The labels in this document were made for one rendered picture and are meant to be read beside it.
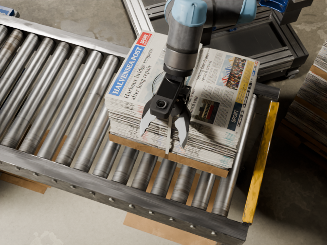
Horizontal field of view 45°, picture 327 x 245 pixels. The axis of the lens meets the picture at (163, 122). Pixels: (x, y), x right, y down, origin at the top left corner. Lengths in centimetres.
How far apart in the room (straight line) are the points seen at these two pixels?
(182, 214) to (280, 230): 96
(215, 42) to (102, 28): 77
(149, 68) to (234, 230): 53
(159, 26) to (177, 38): 146
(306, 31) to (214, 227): 181
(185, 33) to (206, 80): 26
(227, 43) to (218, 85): 120
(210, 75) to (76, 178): 52
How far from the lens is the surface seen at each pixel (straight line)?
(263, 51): 229
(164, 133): 109
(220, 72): 113
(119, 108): 107
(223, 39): 229
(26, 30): 161
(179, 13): 87
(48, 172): 128
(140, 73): 110
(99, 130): 131
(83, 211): 206
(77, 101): 139
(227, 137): 102
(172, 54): 89
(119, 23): 264
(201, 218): 119
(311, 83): 180
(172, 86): 90
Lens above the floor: 195
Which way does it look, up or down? 62 degrees down
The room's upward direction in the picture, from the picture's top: straight up
